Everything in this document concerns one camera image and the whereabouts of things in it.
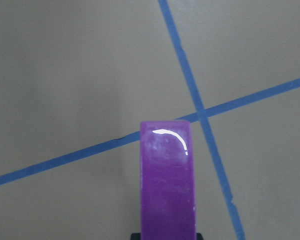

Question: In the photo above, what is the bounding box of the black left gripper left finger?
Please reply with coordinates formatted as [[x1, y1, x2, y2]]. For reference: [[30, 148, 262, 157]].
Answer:
[[130, 232, 141, 240]]

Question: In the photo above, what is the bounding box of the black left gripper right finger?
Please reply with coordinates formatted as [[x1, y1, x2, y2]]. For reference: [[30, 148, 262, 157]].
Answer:
[[196, 232, 204, 240]]

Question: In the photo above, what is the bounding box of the purple trapezoid block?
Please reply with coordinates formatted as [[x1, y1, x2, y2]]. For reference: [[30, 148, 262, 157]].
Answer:
[[140, 120, 196, 240]]

